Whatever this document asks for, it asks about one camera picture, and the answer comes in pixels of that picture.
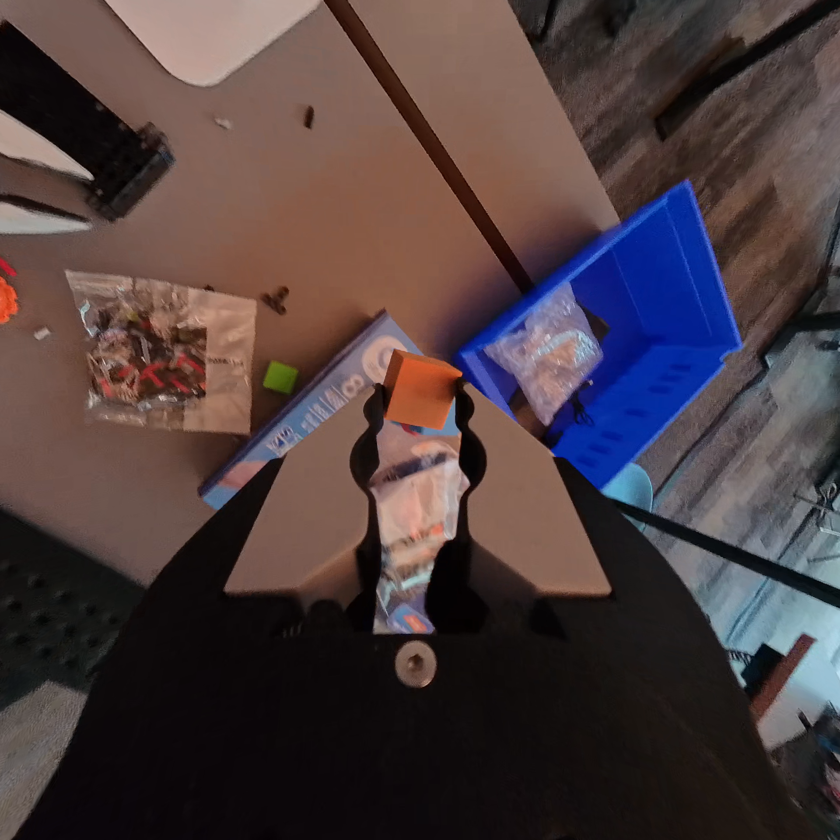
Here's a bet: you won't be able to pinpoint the round grey-blue stand base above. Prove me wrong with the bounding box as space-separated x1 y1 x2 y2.
600 462 654 513

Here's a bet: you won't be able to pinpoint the black perforated brick plate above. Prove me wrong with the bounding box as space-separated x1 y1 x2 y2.
0 23 176 221

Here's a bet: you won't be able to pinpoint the blue storage bin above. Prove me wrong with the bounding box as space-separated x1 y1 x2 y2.
457 180 744 490

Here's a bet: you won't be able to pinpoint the dark chair seat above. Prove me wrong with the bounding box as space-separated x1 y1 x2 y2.
0 505 145 710

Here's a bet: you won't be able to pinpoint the white stand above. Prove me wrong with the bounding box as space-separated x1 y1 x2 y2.
105 0 322 88

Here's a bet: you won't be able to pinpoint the orange foam cube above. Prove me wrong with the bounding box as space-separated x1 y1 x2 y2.
382 350 463 431

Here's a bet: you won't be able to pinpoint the black pole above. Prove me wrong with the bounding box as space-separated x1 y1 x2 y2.
613 500 840 608

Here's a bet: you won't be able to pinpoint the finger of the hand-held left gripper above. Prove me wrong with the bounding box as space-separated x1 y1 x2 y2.
0 108 96 181
0 193 93 235

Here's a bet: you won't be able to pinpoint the grey desk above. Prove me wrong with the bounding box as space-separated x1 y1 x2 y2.
0 0 621 588

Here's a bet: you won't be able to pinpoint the bubble wrap packet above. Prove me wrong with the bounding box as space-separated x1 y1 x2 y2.
484 283 603 426

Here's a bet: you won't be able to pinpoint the clear bag black red parts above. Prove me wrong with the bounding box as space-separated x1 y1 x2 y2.
66 270 257 435

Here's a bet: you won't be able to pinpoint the clear bag of white parts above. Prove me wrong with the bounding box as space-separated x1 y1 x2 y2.
366 420 472 618

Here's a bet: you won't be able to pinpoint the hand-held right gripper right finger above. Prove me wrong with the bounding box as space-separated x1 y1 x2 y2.
427 379 614 634

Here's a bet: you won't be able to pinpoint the blue robot kit box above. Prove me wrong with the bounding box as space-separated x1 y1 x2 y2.
199 310 519 636

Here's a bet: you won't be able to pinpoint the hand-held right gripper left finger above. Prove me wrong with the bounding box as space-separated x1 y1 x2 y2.
224 382 388 634

